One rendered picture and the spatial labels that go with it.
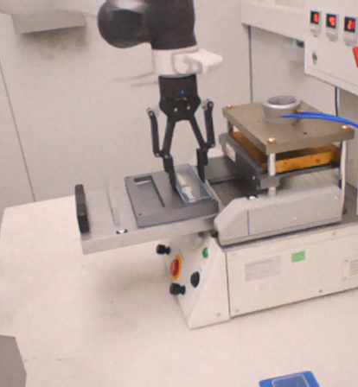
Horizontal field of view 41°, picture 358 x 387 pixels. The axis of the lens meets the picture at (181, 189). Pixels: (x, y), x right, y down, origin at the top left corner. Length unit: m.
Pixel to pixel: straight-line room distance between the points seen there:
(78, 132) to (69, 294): 1.40
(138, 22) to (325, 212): 0.50
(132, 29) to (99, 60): 1.49
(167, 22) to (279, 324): 0.62
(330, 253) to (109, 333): 0.48
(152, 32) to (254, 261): 0.47
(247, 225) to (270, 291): 0.17
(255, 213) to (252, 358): 0.27
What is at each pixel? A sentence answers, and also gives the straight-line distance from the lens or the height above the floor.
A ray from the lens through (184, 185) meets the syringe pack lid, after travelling 1.02.
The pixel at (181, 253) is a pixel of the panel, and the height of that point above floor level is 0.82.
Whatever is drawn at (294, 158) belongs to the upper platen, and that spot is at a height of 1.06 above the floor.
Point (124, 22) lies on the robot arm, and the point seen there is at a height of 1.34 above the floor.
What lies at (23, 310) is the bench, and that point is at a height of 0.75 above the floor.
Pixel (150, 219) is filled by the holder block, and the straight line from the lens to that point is 0.94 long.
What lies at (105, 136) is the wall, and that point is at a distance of 2.49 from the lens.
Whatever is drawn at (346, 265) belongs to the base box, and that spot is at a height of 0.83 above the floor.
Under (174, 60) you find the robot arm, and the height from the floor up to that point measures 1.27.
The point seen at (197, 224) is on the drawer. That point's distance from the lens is 0.96.
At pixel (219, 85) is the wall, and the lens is 2.54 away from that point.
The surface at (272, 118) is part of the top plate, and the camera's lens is 1.02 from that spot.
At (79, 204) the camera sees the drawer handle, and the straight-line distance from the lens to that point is 0.99.
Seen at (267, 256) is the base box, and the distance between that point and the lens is 0.98.
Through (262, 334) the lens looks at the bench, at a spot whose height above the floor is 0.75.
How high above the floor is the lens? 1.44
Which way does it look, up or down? 26 degrees down
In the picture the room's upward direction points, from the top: 6 degrees counter-clockwise
